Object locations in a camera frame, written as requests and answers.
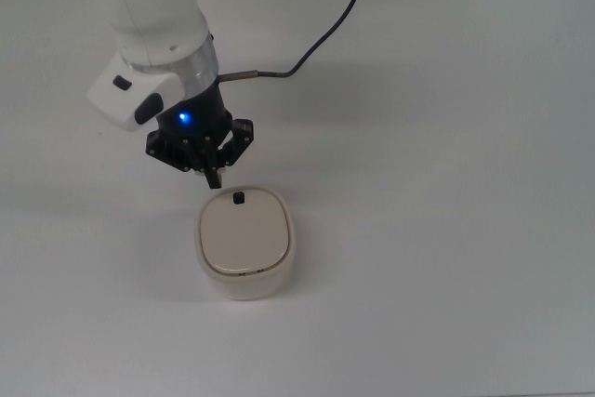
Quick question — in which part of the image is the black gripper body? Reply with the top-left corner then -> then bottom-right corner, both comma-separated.
154,79 -> 234,152

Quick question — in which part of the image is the cream trash can lid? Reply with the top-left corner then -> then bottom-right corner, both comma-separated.
199,186 -> 291,275

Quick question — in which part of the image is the small white trash can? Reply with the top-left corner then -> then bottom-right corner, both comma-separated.
193,184 -> 298,302

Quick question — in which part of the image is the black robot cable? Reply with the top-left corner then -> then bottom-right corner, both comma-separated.
218,0 -> 369,85

